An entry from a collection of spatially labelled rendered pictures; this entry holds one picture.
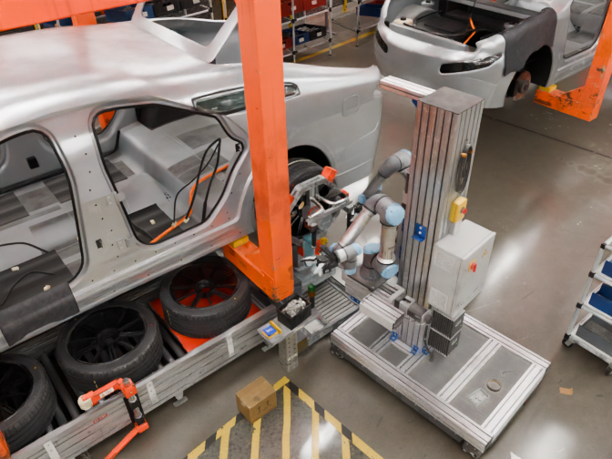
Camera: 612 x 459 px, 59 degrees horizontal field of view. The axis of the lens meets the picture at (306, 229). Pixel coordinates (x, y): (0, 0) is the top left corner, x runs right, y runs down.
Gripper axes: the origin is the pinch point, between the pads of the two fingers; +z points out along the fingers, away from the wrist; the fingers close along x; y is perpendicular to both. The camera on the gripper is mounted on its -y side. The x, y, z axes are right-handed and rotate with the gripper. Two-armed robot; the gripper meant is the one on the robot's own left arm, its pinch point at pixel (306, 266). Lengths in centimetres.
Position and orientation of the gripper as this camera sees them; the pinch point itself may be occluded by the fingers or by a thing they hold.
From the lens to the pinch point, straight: 302.5
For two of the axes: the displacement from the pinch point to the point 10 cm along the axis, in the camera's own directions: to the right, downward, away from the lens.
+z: -8.6, 3.2, -3.9
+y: 0.9, 8.6, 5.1
